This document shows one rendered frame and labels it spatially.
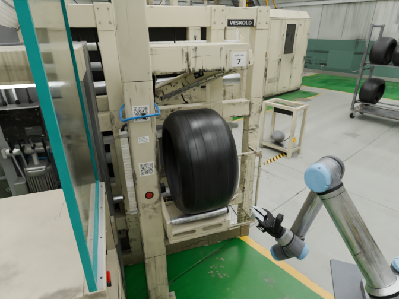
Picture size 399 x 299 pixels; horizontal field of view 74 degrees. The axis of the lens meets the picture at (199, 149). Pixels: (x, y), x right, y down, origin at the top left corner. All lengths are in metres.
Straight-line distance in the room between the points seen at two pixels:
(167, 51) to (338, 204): 1.10
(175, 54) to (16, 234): 1.07
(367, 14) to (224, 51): 11.37
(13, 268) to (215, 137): 0.88
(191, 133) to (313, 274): 1.77
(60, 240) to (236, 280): 1.70
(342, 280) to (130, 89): 1.49
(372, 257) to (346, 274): 0.51
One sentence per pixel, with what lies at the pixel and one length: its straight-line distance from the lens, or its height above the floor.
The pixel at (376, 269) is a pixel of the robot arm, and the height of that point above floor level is 0.97.
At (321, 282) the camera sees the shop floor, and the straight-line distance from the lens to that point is 2.58.
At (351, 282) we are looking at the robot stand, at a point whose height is 0.60.
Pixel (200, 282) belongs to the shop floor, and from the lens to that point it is 2.39.
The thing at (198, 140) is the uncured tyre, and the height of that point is 1.39.
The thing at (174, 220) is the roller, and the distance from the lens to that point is 1.50.
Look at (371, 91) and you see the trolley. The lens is 6.65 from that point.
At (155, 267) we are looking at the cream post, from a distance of 1.80.
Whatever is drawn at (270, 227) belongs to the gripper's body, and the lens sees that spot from 1.46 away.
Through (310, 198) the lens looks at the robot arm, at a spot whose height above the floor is 1.07.
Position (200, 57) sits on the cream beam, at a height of 1.72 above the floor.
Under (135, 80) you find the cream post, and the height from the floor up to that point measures 1.66.
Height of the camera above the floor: 1.87
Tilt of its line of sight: 25 degrees down
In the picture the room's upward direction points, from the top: straight up
